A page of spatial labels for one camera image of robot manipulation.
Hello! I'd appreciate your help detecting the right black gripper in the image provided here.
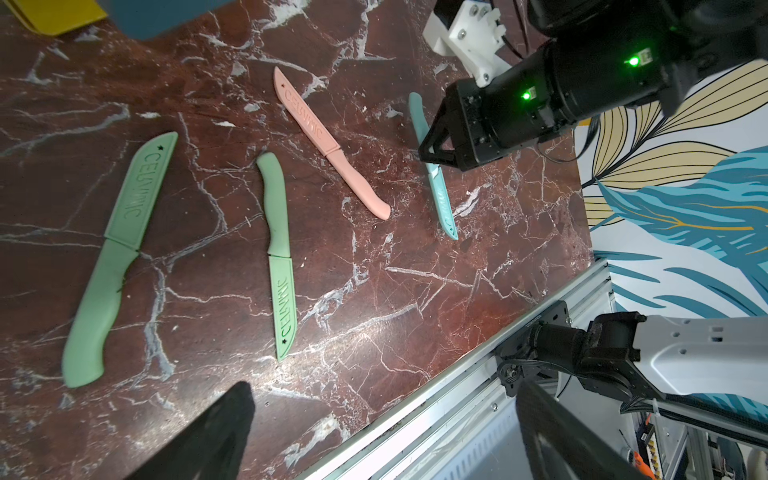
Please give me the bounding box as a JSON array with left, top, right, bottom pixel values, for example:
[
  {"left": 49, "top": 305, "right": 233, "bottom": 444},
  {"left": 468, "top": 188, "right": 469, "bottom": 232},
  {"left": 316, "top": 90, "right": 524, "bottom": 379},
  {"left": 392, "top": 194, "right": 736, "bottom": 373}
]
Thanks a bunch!
[{"left": 418, "top": 42, "right": 576, "bottom": 172}]

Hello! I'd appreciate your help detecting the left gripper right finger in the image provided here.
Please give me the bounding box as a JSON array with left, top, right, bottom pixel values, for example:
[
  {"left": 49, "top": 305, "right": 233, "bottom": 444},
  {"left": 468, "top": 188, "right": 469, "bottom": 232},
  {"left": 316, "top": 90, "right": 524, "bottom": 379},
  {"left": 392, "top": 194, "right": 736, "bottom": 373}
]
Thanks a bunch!
[{"left": 514, "top": 381, "right": 648, "bottom": 479}]

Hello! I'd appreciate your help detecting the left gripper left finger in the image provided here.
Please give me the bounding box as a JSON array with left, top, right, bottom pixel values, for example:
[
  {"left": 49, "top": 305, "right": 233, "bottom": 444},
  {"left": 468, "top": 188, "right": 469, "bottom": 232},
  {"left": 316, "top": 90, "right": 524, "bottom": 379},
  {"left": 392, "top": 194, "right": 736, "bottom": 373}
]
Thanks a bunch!
[{"left": 129, "top": 381, "right": 256, "bottom": 479}]

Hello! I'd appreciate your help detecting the teal knife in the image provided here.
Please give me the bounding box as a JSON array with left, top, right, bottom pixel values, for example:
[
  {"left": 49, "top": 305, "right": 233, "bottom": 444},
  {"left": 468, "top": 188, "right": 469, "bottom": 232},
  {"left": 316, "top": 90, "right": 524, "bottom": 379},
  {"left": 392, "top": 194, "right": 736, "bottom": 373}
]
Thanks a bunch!
[{"left": 408, "top": 92, "right": 459, "bottom": 240}]

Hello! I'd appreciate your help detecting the pink knife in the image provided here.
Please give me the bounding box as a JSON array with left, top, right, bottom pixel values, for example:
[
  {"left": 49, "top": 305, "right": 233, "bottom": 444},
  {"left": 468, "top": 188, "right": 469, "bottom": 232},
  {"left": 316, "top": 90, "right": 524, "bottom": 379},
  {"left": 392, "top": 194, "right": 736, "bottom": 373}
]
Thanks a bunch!
[{"left": 273, "top": 67, "right": 391, "bottom": 220}]

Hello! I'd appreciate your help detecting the teal drawer cabinet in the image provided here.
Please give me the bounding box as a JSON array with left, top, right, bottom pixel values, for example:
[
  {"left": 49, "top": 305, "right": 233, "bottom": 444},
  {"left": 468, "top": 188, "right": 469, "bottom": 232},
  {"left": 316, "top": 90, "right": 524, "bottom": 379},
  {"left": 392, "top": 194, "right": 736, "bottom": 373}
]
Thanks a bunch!
[{"left": 96, "top": 0, "right": 232, "bottom": 41}]

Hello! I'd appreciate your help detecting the yellow drawer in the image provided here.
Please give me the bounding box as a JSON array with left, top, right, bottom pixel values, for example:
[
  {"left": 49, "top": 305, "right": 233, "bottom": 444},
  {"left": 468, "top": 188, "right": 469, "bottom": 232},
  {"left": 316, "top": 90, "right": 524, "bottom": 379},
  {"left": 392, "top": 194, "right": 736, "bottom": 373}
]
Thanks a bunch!
[{"left": 3, "top": 0, "right": 108, "bottom": 37}]

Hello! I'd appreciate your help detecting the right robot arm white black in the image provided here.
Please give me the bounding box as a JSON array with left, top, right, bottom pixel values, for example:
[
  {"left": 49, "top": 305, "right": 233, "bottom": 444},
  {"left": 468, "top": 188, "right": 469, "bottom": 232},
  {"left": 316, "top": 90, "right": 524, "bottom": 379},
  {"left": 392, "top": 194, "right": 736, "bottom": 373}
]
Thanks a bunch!
[{"left": 416, "top": 1, "right": 767, "bottom": 447}]

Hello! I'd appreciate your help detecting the green knife left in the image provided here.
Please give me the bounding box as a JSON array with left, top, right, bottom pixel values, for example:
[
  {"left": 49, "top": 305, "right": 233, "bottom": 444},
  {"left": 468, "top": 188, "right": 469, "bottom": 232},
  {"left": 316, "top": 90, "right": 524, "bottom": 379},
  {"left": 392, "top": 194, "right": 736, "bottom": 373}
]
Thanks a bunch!
[{"left": 61, "top": 131, "right": 179, "bottom": 389}]

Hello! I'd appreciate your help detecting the green knife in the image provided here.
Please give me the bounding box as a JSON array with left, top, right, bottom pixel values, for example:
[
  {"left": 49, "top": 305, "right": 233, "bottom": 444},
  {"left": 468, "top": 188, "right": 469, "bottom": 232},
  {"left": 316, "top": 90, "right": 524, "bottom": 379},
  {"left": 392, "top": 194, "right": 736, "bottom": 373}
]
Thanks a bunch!
[
  {"left": 256, "top": 152, "right": 298, "bottom": 362},
  {"left": 61, "top": 131, "right": 179, "bottom": 389}
]

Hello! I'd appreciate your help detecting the green knife right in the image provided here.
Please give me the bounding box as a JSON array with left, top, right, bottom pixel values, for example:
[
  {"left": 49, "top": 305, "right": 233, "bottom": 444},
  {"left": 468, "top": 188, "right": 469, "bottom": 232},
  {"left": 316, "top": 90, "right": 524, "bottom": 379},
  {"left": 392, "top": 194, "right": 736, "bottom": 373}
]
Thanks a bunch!
[{"left": 256, "top": 152, "right": 298, "bottom": 362}]

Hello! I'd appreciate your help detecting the aluminium front rail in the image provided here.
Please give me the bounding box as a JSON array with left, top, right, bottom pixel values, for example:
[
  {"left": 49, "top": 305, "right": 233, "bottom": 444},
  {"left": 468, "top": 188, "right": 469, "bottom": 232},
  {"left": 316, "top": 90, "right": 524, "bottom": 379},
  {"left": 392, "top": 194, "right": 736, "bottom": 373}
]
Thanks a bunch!
[{"left": 301, "top": 260, "right": 612, "bottom": 479}]

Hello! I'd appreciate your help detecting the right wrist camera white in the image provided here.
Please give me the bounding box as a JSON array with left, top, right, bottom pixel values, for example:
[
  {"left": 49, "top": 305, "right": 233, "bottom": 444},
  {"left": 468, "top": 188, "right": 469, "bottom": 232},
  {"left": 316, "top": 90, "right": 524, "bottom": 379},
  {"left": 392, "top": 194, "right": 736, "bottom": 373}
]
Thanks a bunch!
[{"left": 422, "top": 0, "right": 511, "bottom": 88}]

